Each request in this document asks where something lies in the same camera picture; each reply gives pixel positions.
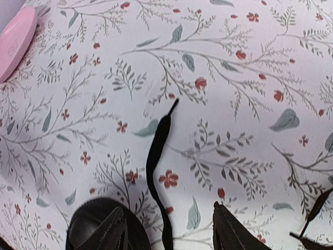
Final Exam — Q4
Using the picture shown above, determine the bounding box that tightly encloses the floral patterned table mat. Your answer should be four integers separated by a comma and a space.
1, 1, 332, 249

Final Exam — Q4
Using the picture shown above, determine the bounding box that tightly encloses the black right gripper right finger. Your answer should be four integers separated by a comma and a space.
213, 202, 270, 250

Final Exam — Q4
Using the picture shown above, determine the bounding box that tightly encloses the pink plastic plate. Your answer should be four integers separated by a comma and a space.
1, 7, 37, 83

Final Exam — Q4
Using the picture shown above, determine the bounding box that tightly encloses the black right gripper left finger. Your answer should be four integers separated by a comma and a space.
66, 197, 151, 249

